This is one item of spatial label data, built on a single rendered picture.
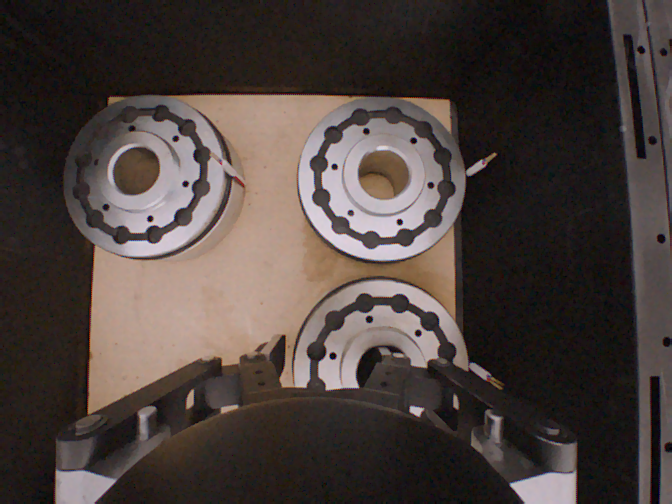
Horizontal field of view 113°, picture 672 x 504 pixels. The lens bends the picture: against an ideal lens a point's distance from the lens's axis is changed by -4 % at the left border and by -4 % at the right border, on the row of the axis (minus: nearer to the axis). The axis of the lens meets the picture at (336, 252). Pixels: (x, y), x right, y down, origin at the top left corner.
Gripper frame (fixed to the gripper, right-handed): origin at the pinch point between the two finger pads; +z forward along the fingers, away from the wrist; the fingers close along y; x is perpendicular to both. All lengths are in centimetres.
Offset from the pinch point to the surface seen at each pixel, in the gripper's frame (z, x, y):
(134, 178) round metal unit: 0.5, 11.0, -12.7
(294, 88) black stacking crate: 2.0, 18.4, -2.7
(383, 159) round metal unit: 0.1, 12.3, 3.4
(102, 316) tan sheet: 2.4, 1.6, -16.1
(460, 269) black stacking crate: 2.8, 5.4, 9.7
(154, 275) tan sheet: 2.4, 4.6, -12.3
